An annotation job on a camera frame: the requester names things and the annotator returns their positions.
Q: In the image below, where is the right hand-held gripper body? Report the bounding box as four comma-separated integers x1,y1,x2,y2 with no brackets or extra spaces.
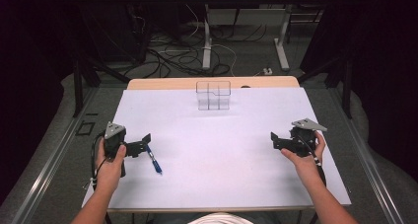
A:
284,117,328,158

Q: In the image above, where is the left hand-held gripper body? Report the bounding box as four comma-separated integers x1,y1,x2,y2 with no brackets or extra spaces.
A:
104,121,140,179

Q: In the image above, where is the blue pen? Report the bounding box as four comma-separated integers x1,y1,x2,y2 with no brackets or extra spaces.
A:
144,144,164,176

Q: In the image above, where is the person's right hand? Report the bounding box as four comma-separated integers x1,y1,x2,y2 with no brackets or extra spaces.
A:
280,130,327,183

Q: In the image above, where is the person's left hand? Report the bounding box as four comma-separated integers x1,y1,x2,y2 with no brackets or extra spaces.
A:
95,144,128,194

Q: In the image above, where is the white table sheet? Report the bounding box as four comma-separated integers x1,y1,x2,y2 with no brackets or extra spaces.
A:
81,86,353,209

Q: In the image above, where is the black metal stand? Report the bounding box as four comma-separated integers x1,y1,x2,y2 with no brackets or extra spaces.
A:
72,54,132,118
297,52,354,120

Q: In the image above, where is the clear acrylic organizer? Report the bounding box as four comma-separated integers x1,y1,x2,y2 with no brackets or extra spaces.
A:
195,80,232,112

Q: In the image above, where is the white desk leg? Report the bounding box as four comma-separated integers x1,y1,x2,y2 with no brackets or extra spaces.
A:
201,3,213,70
273,5,294,72

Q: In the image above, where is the person's white shirt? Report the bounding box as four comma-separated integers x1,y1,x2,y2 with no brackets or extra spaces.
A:
186,211,255,224

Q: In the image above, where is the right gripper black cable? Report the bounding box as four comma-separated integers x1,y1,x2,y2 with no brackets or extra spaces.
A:
297,135,328,187

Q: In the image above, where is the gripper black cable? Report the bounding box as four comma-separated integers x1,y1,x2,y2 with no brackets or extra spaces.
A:
82,132,109,192
297,135,328,187

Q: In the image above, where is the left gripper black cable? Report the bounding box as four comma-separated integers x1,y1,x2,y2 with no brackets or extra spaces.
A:
82,132,109,192

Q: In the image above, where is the aluminium floor rail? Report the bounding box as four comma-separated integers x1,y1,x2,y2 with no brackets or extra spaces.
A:
328,87,407,224
10,87,100,224

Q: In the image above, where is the tangle of floor cables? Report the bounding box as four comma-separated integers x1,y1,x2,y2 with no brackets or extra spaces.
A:
122,3,269,80

